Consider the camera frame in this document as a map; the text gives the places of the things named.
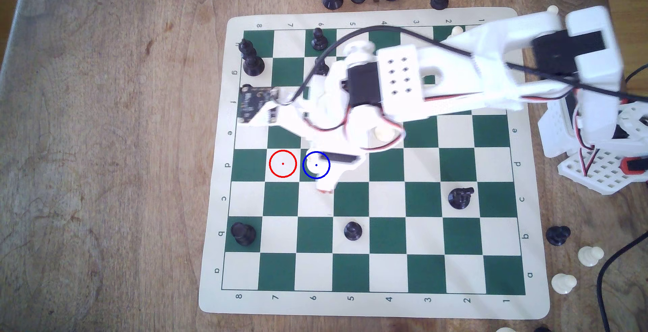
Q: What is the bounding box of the thick black cable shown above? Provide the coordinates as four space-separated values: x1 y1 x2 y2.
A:
596 231 648 332

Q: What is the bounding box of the white perforated base plate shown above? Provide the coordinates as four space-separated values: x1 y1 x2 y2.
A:
557 147 648 196

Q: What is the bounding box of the black camera circuit board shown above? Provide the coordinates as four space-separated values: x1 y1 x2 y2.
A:
237 84 280 128

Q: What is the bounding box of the tall black chess piece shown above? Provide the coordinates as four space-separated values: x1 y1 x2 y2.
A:
238 38 265 77

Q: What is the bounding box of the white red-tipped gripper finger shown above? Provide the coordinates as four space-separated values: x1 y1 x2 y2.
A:
315 164 339 194
330 153 366 168

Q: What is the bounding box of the black camera cable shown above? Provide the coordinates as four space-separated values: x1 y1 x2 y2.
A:
276 26 648 105

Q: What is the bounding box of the red and black clamp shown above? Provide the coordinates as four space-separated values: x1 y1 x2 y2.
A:
620 156 648 176

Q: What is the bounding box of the black rook piece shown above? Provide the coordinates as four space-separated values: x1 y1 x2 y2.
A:
230 222 257 247

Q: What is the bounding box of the green and cream chess mat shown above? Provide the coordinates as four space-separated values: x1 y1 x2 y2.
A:
197 7 551 321

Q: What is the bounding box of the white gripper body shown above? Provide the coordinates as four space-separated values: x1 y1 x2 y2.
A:
298 65 406 155

